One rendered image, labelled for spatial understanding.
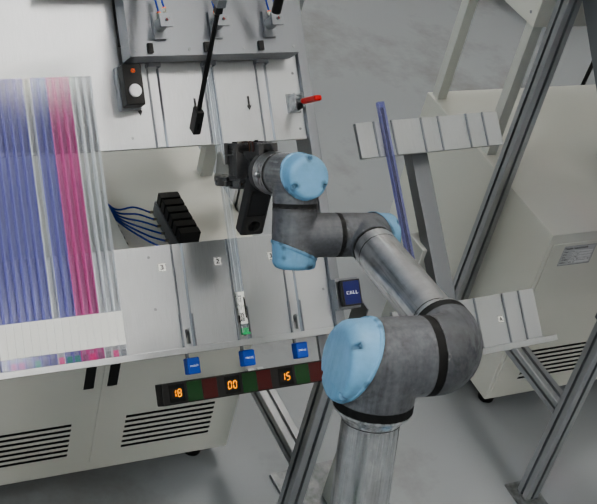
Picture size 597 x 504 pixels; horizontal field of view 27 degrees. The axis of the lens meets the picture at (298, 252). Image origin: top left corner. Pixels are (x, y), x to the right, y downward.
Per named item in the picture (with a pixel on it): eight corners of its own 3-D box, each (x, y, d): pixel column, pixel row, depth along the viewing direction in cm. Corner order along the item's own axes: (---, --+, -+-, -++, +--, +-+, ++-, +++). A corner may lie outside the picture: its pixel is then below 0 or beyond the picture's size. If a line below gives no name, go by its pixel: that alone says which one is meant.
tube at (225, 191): (247, 334, 234) (249, 333, 233) (240, 335, 233) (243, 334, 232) (210, 68, 237) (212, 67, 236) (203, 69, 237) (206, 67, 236)
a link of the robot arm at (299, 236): (342, 270, 208) (344, 204, 207) (279, 272, 204) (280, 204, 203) (325, 265, 216) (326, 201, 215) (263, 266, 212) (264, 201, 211)
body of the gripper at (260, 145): (259, 140, 228) (288, 142, 218) (261, 187, 229) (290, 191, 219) (220, 143, 225) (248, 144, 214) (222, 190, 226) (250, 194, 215)
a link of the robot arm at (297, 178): (288, 205, 202) (289, 152, 201) (259, 201, 211) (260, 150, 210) (331, 205, 205) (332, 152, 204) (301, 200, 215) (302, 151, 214)
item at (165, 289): (328, 327, 244) (336, 326, 241) (-12, 374, 215) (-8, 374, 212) (314, 231, 245) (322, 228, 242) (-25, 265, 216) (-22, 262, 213)
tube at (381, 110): (431, 358, 240) (434, 357, 239) (425, 359, 240) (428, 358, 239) (381, 102, 245) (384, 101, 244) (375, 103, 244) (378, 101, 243)
